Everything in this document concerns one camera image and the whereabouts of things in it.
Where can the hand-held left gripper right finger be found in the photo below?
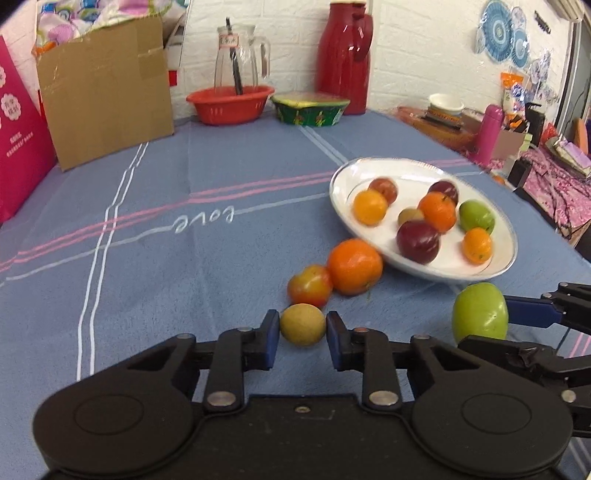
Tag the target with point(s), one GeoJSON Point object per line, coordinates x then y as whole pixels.
{"type": "Point", "coordinates": [334, 341]}

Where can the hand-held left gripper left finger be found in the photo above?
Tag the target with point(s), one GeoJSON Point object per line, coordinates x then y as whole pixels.
{"type": "Point", "coordinates": [271, 339]}

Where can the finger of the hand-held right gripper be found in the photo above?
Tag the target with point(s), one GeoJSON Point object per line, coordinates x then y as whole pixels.
{"type": "Point", "coordinates": [531, 311]}
{"type": "Point", "coordinates": [508, 354]}

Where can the brown longan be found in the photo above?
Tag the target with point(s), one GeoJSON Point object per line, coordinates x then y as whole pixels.
{"type": "Point", "coordinates": [302, 325]}
{"type": "Point", "coordinates": [409, 216]}

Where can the round green apple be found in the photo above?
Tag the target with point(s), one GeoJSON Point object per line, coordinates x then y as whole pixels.
{"type": "Point", "coordinates": [480, 312]}

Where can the small orange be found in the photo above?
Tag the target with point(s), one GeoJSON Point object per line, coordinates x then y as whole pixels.
{"type": "Point", "coordinates": [477, 245]}

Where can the white plate with blue rim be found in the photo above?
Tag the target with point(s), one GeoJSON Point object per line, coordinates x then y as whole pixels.
{"type": "Point", "coordinates": [448, 272]}

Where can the dark red plum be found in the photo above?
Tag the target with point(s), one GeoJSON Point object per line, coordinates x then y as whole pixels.
{"type": "Point", "coordinates": [418, 241]}
{"type": "Point", "coordinates": [443, 190]}

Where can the large orange with stem mark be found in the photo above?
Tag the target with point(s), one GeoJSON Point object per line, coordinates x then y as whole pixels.
{"type": "Point", "coordinates": [437, 211]}

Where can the yellowish orange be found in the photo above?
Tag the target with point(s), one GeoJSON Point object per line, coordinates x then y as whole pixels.
{"type": "Point", "coordinates": [370, 207]}

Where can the red apple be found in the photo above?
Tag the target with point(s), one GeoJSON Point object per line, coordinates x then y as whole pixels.
{"type": "Point", "coordinates": [384, 188]}

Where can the small red-green apple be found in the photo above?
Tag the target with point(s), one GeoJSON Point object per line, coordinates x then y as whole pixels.
{"type": "Point", "coordinates": [310, 285]}

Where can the pink floral cloth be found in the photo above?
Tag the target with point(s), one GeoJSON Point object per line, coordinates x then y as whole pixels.
{"type": "Point", "coordinates": [558, 194]}

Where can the blue striped tablecloth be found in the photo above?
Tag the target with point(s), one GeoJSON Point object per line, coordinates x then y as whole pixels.
{"type": "Point", "coordinates": [161, 277]}

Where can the small tangerine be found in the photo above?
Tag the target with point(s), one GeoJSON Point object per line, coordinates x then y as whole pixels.
{"type": "Point", "coordinates": [497, 178]}

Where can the black charger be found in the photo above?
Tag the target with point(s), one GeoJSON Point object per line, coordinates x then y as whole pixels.
{"type": "Point", "coordinates": [519, 173]}

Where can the small cardboard box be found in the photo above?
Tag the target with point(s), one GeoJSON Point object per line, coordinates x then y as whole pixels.
{"type": "Point", "coordinates": [508, 141]}

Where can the pink bottle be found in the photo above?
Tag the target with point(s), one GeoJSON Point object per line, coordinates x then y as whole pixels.
{"type": "Point", "coordinates": [487, 136]}

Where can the wooden tray with bowls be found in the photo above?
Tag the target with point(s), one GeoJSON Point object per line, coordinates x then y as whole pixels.
{"type": "Point", "coordinates": [438, 134]}

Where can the orange snack packet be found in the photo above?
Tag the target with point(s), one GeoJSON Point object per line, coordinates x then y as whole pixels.
{"type": "Point", "coordinates": [513, 90]}

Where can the green patterned bowl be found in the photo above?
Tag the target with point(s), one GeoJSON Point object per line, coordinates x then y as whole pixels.
{"type": "Point", "coordinates": [309, 115]}

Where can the red plastic basket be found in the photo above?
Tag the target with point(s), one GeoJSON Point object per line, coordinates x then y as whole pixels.
{"type": "Point", "coordinates": [228, 110]}

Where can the medium blue paper fan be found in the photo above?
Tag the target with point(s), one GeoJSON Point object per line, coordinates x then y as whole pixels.
{"type": "Point", "coordinates": [521, 46]}

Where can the black stick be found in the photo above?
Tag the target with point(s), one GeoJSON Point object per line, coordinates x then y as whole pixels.
{"type": "Point", "coordinates": [235, 64]}

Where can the red thermos jug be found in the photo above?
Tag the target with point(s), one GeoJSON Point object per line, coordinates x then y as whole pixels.
{"type": "Point", "coordinates": [341, 64]}

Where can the glass pitcher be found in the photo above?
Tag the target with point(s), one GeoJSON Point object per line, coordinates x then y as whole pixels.
{"type": "Point", "coordinates": [251, 60]}

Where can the large blue paper fan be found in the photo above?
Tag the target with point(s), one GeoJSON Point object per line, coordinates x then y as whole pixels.
{"type": "Point", "coordinates": [497, 30]}

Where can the small blue paper fan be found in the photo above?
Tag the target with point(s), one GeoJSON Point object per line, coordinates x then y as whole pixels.
{"type": "Point", "coordinates": [518, 18]}

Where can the pink tote bag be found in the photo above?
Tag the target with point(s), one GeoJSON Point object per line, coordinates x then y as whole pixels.
{"type": "Point", "coordinates": [18, 138]}

